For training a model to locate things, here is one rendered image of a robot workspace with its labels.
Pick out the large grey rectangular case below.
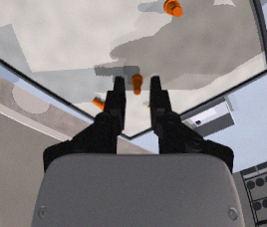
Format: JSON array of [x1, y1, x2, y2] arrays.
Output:
[[0, 0, 267, 141]]

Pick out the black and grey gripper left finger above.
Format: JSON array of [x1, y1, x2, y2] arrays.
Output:
[[43, 77, 127, 173]]

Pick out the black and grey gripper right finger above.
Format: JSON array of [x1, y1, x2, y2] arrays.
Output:
[[149, 76, 234, 175]]

